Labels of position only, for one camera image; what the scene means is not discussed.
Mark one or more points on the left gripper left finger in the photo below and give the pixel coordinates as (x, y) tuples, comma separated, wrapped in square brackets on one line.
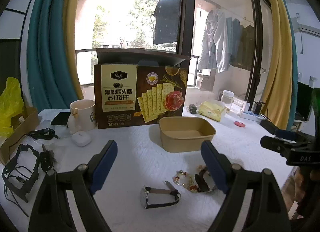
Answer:
[(51, 210)]

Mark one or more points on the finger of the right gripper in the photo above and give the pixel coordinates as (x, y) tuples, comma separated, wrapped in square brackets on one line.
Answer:
[(287, 134), (275, 144)]

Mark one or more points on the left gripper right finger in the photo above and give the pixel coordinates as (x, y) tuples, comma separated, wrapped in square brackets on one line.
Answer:
[(267, 210)]

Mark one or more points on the dark leather strap watch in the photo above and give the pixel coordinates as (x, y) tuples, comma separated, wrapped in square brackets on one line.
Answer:
[(204, 181)]

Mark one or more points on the yellow right curtain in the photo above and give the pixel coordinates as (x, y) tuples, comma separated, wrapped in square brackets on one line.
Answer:
[(278, 88)]

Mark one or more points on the yellow curtain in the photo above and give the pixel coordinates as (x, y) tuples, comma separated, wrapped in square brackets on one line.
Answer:
[(278, 88), (68, 20)]

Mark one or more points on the white power strip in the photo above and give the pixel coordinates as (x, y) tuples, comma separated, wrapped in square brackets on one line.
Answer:
[(245, 113)]

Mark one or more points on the red round disc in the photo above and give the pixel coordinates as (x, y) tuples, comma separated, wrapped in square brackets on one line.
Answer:
[(239, 124)]

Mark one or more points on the black car key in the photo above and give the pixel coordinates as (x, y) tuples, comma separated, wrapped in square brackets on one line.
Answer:
[(47, 159)]

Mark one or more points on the clear plastic jar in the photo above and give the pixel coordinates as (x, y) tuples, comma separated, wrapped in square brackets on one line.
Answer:
[(227, 98)]

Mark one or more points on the yellow tissue pack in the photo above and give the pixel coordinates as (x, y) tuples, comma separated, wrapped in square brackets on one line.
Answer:
[(214, 110)]

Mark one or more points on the brown cardboard box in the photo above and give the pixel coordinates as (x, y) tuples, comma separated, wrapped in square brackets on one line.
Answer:
[(23, 124)]

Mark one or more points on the black smartphone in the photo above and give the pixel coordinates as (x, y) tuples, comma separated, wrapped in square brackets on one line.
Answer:
[(61, 119)]

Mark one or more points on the white ceramic mug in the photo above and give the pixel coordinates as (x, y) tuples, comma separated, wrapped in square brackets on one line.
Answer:
[(82, 117)]

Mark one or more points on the small grey figurine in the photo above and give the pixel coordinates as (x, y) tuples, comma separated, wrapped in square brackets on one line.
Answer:
[(192, 108)]

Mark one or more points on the brown paper bowl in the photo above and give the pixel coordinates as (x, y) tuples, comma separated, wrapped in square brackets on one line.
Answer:
[(184, 134)]

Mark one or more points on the yellow plastic bag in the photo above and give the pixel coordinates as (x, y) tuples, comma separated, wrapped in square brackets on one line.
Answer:
[(11, 105)]

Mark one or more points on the light blue hanging shirt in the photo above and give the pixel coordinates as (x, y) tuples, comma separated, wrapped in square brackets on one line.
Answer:
[(214, 52)]

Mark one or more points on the teal left curtain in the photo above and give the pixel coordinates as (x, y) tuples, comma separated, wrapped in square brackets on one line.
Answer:
[(49, 76)]

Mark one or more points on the brown cracker box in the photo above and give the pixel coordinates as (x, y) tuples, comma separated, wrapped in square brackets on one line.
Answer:
[(135, 87)]

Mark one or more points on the dark hanging shirt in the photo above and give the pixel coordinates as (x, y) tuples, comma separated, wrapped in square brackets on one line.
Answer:
[(167, 15)]

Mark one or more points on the yellow left curtain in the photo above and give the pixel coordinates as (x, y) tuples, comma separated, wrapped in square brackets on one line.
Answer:
[(68, 20)]

